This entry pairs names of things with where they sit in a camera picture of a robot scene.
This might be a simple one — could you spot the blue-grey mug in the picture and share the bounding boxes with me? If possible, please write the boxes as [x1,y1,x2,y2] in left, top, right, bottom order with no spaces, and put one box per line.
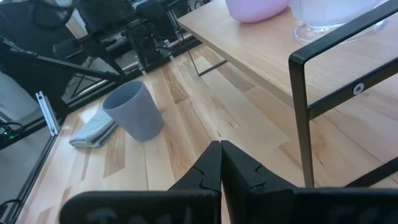
[101,80,165,143]

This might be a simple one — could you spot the pink mug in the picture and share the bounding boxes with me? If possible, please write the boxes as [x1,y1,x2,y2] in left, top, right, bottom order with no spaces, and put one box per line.
[224,0,292,24]

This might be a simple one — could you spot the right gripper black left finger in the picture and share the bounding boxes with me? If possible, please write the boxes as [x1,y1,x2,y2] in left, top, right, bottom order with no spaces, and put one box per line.
[58,140,223,224]

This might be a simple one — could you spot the silver metal bracket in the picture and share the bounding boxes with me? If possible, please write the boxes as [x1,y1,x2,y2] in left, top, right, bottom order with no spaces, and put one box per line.
[35,90,60,137]

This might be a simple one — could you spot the grey folded cloth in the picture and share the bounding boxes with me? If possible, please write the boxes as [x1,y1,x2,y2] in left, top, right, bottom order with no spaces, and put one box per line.
[68,108,119,149]

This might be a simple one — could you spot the wooden shelf black metal legs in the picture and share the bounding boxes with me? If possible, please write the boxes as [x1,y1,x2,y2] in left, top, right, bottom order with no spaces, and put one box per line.
[176,0,398,189]

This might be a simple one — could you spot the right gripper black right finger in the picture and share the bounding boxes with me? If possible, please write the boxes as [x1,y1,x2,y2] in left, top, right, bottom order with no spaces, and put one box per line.
[220,139,398,224]

